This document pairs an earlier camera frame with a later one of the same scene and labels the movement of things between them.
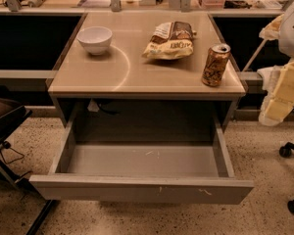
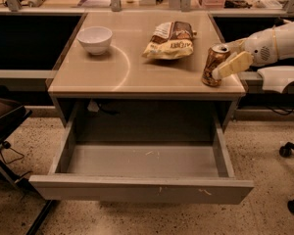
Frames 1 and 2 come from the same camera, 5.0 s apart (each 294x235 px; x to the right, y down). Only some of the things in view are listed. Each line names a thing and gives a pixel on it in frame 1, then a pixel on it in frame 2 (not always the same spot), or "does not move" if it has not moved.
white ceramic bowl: x=96 y=39 does not move
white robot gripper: x=292 y=33 -> x=260 y=50
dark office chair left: x=5 y=116 does not move
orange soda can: x=215 y=65 does not move
